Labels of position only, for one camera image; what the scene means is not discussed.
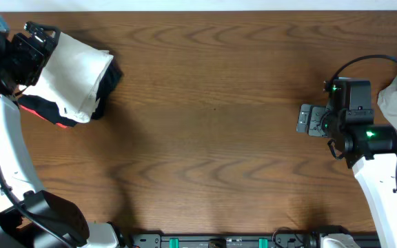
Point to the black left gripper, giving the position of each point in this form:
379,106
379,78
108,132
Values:
42,32

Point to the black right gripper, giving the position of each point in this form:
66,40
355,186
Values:
317,113

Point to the white Puma t-shirt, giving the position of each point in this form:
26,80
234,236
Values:
71,78

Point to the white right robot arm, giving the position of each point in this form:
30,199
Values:
369,150

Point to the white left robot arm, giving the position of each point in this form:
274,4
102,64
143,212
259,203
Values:
29,215

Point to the red garment edge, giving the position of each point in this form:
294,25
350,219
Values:
35,113

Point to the folded black garment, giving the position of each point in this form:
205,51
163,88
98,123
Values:
50,111

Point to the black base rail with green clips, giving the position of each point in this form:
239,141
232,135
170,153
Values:
283,237

